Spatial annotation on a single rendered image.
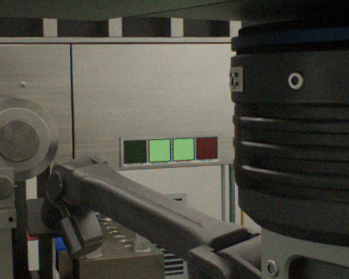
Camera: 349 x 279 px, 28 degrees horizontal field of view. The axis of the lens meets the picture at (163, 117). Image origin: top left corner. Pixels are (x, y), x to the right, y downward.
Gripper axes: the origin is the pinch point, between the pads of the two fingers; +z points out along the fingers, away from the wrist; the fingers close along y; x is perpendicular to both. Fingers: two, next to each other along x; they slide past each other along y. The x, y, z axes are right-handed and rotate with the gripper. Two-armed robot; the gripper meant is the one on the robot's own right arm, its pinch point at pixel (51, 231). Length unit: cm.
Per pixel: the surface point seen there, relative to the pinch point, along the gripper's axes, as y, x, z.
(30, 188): 24, 106, 243
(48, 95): 4.4, 36.8, 14.2
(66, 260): 2.4, -5.1, 1.8
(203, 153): 41, 23, 21
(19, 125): -5.6, 15.1, -13.8
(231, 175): 55, 24, 38
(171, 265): 106, 61, 268
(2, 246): -9.4, -3.6, -5.2
